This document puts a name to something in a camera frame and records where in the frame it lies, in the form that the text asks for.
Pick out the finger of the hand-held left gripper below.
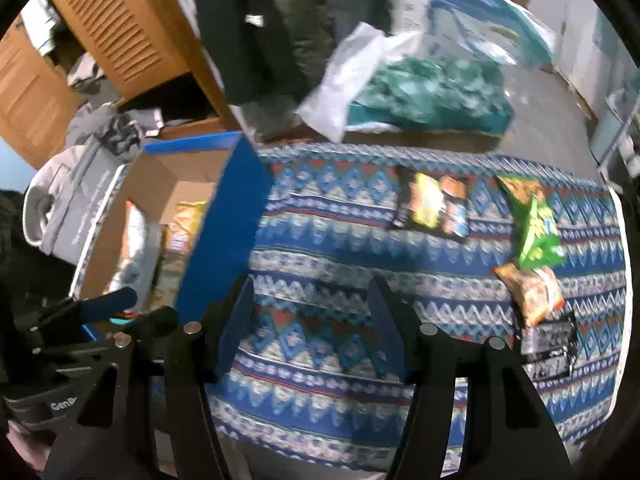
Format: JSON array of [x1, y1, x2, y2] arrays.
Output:
[[77, 287, 140, 323], [119, 307, 179, 346]]

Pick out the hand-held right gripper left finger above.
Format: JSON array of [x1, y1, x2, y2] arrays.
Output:
[[42, 275, 256, 480]]

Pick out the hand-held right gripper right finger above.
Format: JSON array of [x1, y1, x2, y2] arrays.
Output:
[[367, 275, 573, 480]]

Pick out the white silver snack packet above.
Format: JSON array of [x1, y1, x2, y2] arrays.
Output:
[[106, 199, 152, 292]]

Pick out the gold yellow snack packet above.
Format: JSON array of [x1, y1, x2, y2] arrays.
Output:
[[156, 200, 209, 282]]

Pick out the blue-edged cardboard box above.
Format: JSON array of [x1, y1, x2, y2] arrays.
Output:
[[75, 131, 275, 346]]

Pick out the black yellow snack packet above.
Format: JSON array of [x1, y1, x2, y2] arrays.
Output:
[[390, 166, 472, 244]]

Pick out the small orange snack packet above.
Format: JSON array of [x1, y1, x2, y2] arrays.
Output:
[[494, 262, 567, 327]]

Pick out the black white snack packet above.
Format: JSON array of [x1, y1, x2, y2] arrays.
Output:
[[519, 311, 579, 387]]

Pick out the green snack packet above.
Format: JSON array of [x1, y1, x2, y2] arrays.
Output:
[[495, 174, 569, 271]]

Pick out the blue patterned tablecloth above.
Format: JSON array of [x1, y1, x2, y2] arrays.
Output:
[[70, 142, 628, 466]]

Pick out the grey printed bag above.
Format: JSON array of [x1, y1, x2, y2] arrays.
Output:
[[40, 137, 132, 267]]

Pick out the light grey jacket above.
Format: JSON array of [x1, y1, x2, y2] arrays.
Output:
[[22, 147, 87, 249]]

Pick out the grey clothes pile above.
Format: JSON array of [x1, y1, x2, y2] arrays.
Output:
[[65, 50, 167, 152]]

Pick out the wooden wardrobe drawer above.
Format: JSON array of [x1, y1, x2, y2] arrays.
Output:
[[150, 115, 237, 144]]

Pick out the panelled wooden wardrobe door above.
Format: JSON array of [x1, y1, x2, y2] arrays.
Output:
[[0, 15, 87, 171]]

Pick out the teal crumpled bag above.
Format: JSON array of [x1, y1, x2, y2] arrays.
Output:
[[346, 55, 514, 132]]

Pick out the white plastic bag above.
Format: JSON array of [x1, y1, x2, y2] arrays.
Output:
[[295, 22, 397, 144]]

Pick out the louvered wooden wardrobe door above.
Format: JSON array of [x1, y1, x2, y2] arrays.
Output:
[[42, 0, 202, 102]]

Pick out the white folded clothes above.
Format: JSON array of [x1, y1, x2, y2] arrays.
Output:
[[21, 0, 69, 57]]

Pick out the black hanging coat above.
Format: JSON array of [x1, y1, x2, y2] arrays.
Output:
[[187, 0, 312, 112]]

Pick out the pale blue waste bin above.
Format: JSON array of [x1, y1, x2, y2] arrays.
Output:
[[589, 87, 640, 172]]

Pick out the olive hanging jacket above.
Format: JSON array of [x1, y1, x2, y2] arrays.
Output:
[[270, 0, 342, 107]]

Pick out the white printed cardboard box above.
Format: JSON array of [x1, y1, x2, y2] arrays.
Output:
[[390, 0, 437, 37]]

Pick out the blue plastic bag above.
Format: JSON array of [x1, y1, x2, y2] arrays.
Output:
[[425, 0, 557, 69]]

